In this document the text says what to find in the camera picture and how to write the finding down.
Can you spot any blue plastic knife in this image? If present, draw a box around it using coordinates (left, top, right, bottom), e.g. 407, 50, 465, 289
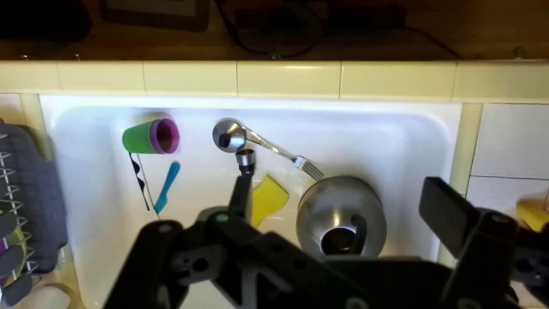
153, 162, 180, 217

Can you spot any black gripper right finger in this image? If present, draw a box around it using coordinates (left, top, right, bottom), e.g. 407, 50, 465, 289
419, 177, 518, 309

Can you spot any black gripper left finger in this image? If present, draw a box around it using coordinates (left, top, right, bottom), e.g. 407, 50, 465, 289
105, 220, 189, 309

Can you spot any green and purple cup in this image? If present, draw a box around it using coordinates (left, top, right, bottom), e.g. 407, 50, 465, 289
122, 119, 180, 155

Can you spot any yellow sponge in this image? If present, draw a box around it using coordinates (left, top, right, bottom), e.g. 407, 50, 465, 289
251, 175, 290, 227

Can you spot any grey dish rack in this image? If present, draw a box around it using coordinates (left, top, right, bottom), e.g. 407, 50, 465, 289
0, 124, 69, 308

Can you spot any steel kettle black handle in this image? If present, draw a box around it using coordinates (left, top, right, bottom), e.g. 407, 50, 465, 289
295, 175, 388, 259

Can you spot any black and white spatula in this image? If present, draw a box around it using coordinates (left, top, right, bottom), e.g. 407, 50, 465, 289
129, 153, 153, 211

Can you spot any white sink basin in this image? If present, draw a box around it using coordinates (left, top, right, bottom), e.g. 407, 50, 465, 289
38, 95, 463, 309

